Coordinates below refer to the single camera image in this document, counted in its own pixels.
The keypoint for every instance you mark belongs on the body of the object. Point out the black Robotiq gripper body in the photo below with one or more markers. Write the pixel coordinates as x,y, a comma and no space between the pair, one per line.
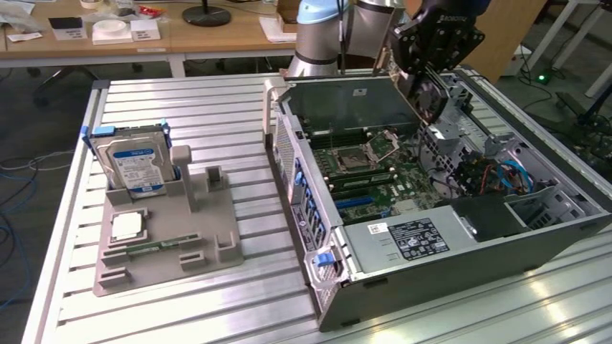
453,10

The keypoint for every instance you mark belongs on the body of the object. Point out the black graphics card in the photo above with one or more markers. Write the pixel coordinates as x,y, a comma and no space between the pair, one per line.
429,98

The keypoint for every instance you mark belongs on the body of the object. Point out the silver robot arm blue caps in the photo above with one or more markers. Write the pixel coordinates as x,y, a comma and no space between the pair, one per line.
320,39

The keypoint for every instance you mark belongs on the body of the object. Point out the wooden cabinet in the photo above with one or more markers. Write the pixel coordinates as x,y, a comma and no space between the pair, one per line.
506,39

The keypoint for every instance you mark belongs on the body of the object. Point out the metal socket cover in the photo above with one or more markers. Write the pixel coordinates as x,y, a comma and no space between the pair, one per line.
384,141

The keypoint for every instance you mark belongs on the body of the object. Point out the perforated metal disk bay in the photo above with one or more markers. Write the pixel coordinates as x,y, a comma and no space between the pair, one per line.
444,147

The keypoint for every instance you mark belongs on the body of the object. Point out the white paper stack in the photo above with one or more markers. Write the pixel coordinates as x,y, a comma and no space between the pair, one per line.
274,30

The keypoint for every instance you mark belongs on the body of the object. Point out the CPU socket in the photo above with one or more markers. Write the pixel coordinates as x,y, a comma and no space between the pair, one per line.
352,159

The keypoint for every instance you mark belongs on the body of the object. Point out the green motherboard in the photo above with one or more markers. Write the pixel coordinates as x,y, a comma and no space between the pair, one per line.
401,186

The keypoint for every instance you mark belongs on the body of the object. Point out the installed dark RAM stick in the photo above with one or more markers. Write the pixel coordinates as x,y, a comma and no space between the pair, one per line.
362,182

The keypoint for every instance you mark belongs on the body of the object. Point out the black round lamp base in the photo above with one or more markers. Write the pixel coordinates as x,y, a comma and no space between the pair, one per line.
206,16

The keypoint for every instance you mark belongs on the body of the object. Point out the blue expansion slot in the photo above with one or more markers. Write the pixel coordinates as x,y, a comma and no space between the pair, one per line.
354,203

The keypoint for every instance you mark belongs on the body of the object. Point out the red packet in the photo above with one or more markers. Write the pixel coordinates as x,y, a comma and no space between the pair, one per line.
150,11

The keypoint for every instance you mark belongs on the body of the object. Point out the white labelled box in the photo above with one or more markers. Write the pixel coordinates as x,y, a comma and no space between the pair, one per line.
144,30

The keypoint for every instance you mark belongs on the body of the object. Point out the grey power supply unit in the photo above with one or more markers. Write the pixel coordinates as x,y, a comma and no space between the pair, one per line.
377,251

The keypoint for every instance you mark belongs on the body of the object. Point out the open dark grey PC case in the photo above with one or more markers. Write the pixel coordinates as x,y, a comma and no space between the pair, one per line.
477,265

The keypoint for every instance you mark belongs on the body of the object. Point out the blue case latch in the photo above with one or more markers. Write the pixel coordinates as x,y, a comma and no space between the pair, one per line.
322,260

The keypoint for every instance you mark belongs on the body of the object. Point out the hard disk in blue caddy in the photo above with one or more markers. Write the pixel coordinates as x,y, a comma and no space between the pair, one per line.
133,166

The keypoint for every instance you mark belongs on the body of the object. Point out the grey parts rack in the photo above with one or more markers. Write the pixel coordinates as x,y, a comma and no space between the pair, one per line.
166,218

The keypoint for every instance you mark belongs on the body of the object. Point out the black and white box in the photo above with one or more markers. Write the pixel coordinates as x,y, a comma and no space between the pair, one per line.
66,28

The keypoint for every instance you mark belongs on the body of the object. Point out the wooden desk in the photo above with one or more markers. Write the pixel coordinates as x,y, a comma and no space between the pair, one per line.
57,48

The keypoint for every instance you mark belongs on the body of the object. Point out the black chair base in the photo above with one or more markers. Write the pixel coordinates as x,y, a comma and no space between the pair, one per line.
52,82

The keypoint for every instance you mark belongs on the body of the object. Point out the green RAM stick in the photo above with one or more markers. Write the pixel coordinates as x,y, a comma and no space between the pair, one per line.
160,246

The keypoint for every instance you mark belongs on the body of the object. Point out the silver CPU chip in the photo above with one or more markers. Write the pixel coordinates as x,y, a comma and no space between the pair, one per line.
126,226

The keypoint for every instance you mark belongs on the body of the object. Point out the white paper label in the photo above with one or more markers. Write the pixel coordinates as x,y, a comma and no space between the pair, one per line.
24,36

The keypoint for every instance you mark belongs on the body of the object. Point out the white table frame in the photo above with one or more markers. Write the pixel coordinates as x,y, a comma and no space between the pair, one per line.
564,32

